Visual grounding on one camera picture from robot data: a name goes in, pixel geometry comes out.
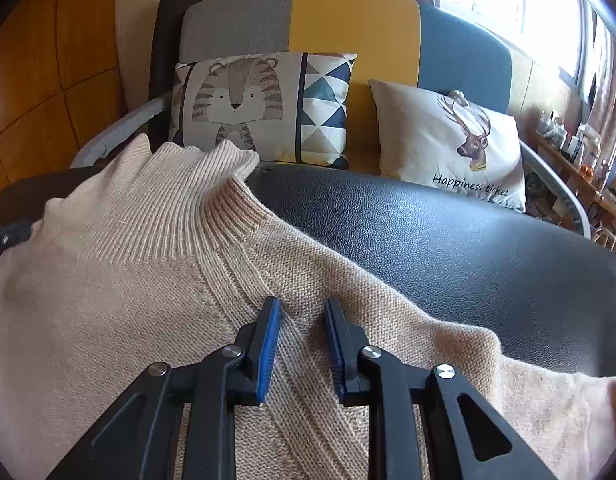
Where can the wooden panelled wardrobe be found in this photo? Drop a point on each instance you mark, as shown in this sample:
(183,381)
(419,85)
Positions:
(47,60)

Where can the deer print cushion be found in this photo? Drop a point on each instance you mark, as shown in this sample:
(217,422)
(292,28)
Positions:
(438,150)

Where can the tiger print cushion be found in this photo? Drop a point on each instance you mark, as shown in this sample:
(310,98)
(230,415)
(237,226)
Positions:
(237,105)

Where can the beige knit sweater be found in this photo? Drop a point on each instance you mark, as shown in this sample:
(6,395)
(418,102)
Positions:
(137,260)

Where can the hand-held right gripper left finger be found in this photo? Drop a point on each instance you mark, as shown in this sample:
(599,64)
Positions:
(265,350)

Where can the cluttered wooden shelf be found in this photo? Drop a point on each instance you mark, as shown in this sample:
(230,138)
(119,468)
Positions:
(578,170)

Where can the bright window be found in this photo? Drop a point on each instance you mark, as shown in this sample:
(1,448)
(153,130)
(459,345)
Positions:
(498,0)

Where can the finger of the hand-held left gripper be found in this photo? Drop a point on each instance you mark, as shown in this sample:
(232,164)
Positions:
(2,241)

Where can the grey yellow blue sofa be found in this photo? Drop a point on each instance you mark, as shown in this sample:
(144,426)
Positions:
(353,25)

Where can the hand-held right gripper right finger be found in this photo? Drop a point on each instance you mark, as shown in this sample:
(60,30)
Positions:
(338,355)

